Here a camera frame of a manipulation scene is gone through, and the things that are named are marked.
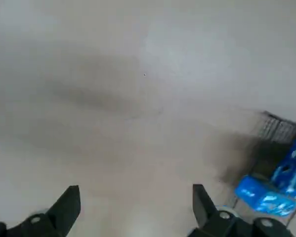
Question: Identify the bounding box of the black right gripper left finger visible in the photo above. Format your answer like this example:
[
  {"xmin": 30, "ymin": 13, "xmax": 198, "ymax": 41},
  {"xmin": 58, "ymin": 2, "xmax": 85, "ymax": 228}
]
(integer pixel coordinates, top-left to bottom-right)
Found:
[{"xmin": 0, "ymin": 185, "xmax": 81, "ymax": 237}]

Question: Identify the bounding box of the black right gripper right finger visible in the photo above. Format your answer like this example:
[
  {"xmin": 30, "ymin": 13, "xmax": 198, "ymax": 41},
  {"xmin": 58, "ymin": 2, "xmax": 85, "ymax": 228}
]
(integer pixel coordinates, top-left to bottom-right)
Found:
[{"xmin": 187, "ymin": 184, "xmax": 294, "ymax": 237}]

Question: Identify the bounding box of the black wire mesh shelf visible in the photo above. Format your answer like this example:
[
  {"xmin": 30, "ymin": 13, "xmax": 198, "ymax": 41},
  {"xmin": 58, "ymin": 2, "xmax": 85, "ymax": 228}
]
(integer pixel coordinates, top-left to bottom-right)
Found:
[{"xmin": 233, "ymin": 110, "xmax": 296, "ymax": 228}]

